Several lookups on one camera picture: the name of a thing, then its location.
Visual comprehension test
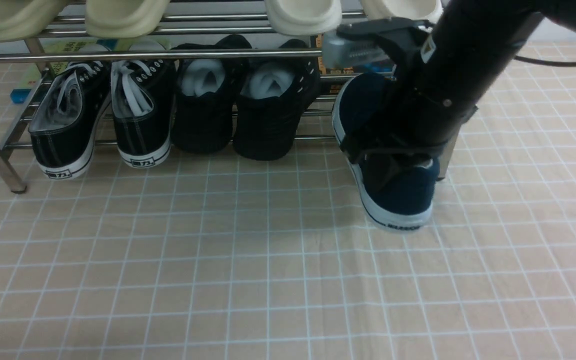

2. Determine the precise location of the right black canvas sneaker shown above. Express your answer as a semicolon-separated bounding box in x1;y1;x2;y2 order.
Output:
110;59;177;169

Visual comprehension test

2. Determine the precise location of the cream slipper far right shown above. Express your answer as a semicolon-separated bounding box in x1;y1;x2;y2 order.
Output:
359;0;443;23

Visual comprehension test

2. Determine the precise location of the black fleece-lined shoe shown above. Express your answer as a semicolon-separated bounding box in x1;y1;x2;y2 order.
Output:
171;57;250;155
232;57;322;162

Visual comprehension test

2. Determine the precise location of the black cable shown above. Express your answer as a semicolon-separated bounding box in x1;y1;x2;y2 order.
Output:
513;55;576;68

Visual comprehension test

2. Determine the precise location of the orange printed box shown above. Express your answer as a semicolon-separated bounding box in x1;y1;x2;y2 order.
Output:
313;17;431;83

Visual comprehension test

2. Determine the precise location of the cream slipper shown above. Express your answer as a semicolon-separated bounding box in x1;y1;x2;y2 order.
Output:
359;0;443;23
263;0;343;36

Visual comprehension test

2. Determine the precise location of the black canvas sneaker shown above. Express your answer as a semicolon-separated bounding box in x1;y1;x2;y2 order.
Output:
110;59;177;169
29;61;111;181

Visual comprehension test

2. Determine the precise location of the left black canvas sneaker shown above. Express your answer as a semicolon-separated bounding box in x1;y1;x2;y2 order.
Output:
29;61;111;181

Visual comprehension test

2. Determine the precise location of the beige slipper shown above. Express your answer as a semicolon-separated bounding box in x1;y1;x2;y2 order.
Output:
0;0;70;43
85;0;170;39

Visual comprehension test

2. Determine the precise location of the right black fleece-lined shoe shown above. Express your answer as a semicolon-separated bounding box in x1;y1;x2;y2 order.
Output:
232;57;322;162

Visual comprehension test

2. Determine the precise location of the beige slipper far left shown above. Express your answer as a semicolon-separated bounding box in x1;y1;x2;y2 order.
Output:
0;0;70;43

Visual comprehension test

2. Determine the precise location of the blue small box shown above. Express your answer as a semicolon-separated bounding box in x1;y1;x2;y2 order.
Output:
9;88;32;105

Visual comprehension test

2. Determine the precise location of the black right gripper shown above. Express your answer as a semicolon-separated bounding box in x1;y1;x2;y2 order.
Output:
339;95;478;168

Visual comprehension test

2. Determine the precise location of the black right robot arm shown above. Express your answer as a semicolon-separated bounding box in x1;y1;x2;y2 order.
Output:
336;0;576;164

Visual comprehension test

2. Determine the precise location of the metal shoe rack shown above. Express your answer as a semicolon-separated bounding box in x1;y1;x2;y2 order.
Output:
0;13;322;194

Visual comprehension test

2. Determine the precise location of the left black fleece-lined shoe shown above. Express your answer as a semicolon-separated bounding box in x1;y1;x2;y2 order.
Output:
171;57;250;155

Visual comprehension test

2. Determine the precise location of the navy slip-on shoe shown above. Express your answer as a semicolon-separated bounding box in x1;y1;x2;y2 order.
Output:
332;72;441;231

